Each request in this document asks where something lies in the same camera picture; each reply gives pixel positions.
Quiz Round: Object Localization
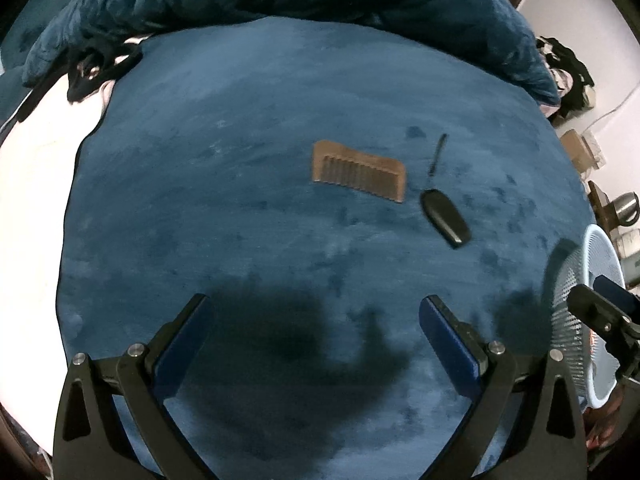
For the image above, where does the dark blue plush blanket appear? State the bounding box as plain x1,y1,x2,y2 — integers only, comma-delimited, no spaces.
55,15,601,480

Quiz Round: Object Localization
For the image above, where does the white wall cable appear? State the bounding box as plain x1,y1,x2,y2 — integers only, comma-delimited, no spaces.
584,91,640,132

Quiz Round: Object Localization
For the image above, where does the black key fob with lanyard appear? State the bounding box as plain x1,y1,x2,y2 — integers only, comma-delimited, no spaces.
420,133,472,250

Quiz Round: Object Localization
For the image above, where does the light blue plastic basket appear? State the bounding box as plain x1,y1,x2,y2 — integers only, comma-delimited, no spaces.
549,224,627,411

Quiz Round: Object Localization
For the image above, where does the metal kettle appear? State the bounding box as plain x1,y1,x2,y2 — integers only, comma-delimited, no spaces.
612,192,640,229

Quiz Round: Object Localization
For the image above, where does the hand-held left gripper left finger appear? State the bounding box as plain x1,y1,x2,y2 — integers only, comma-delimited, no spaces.
54,294,215,480

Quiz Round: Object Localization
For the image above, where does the pile of clothes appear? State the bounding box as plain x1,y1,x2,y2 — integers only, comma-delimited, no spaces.
535,35,597,122

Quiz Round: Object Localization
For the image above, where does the dark blue pillow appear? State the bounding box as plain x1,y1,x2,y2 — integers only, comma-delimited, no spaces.
0,0,86,81

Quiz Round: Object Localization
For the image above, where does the white bed sheet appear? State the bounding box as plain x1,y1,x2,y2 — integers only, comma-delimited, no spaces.
0,87,108,461

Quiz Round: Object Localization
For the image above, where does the black strap with buckle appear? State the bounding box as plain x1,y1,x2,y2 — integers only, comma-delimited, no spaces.
17,42,144,122

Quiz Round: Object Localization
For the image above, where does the brown wooden comb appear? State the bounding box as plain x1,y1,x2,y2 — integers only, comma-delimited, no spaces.
311,140,407,205

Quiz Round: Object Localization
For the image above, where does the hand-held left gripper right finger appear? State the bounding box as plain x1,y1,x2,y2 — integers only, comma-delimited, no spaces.
419,295,587,480

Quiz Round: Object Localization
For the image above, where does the cardboard box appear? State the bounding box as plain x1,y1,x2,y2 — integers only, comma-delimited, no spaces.
560,129,607,172

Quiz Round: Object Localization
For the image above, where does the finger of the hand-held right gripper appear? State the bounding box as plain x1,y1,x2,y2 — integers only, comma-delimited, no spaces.
592,275,640,311
566,284,628,335

